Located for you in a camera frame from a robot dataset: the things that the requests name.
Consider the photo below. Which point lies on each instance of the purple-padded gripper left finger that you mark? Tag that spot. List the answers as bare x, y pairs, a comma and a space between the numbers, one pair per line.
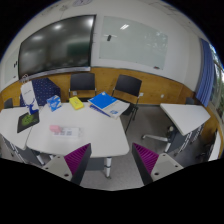
72, 166

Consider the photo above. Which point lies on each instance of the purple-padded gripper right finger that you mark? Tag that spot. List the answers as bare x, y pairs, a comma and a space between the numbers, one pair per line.
153, 166

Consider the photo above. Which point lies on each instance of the clear pouch with pink item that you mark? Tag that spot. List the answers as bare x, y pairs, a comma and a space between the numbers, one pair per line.
65, 131

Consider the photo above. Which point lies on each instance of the white centre table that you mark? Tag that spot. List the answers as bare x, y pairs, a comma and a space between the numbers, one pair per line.
106, 135

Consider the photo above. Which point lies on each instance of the white table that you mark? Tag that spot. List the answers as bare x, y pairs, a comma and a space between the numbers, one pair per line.
18, 141
106, 135
186, 120

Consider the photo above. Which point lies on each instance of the white right table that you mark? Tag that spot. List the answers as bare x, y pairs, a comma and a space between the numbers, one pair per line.
186, 120

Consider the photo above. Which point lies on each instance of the white left table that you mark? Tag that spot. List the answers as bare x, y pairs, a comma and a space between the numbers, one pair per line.
18, 141

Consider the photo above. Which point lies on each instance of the black tray with green item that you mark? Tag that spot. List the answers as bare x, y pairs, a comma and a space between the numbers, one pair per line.
27, 120

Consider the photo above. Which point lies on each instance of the yellow box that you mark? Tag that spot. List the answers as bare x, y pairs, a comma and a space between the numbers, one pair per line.
76, 103

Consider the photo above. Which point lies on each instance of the blue tissue box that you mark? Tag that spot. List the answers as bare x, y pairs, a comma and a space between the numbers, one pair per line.
54, 102

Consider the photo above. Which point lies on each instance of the blue book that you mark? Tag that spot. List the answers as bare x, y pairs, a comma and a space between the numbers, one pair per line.
102, 100

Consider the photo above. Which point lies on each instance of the black chair right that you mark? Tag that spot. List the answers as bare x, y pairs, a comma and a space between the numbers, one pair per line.
131, 86

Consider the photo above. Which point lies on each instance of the black chair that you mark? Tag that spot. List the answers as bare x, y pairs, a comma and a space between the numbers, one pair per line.
131, 86
82, 82

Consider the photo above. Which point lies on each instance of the blue dotted bag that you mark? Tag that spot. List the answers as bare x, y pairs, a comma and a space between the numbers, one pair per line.
44, 89

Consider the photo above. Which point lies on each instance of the black chair left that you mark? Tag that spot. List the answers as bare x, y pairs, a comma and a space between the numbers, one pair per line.
82, 82

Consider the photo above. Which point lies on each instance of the white deer paper bag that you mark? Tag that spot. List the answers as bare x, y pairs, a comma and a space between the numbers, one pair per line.
28, 95

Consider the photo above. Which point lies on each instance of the blue window curtain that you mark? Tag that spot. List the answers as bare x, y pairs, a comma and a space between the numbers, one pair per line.
207, 75

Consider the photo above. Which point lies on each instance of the large black wall display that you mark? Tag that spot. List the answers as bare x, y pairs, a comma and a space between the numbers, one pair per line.
59, 47

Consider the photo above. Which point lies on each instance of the glass whiteboard on wall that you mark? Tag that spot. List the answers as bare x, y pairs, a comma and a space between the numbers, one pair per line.
131, 41

